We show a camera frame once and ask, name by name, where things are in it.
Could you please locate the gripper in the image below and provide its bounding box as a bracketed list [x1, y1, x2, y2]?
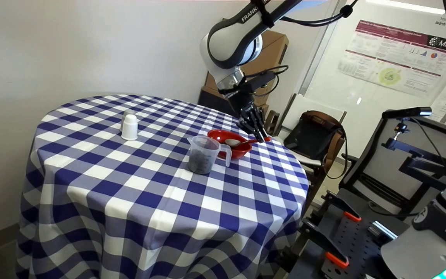
[223, 86, 271, 143]

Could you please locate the red handled spoon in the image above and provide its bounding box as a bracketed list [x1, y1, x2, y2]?
[225, 136, 272, 148]

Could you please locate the red bowl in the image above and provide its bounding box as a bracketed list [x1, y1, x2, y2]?
[207, 129, 253, 160]

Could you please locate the clear measuring jug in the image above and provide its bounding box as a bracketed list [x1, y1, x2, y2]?
[187, 135, 233, 175]

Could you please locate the black and brown bag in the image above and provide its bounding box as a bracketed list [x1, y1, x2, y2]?
[283, 110, 348, 180]

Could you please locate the black clamp with orange tips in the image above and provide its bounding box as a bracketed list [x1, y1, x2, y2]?
[302, 218, 350, 269]
[321, 190, 363, 223]

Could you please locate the white plastic cup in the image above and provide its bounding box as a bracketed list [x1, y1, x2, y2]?
[121, 114, 139, 141]

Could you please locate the blue white checkered tablecloth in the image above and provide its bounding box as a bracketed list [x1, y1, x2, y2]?
[15, 94, 310, 279]

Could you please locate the large research poster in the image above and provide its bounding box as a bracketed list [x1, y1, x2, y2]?
[337, 20, 446, 98]

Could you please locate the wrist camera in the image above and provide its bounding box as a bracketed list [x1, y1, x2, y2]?
[242, 71, 277, 93]

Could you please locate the camera on mount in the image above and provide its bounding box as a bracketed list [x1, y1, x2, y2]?
[381, 107, 446, 191]

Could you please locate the silver metal bracket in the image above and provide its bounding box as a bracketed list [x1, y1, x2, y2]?
[368, 220, 398, 243]

